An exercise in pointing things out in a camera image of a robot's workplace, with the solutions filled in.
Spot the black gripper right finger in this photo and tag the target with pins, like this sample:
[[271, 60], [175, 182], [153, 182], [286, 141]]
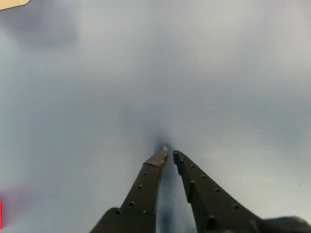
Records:
[[213, 208]]

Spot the beige square box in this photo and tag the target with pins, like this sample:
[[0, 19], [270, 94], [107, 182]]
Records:
[[12, 3]]

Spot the dark blue table mat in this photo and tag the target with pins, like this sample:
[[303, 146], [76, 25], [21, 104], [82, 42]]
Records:
[[155, 72]]

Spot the red cube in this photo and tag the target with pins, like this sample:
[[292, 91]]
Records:
[[0, 214]]

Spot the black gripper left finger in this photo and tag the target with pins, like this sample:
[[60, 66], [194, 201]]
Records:
[[138, 199]]

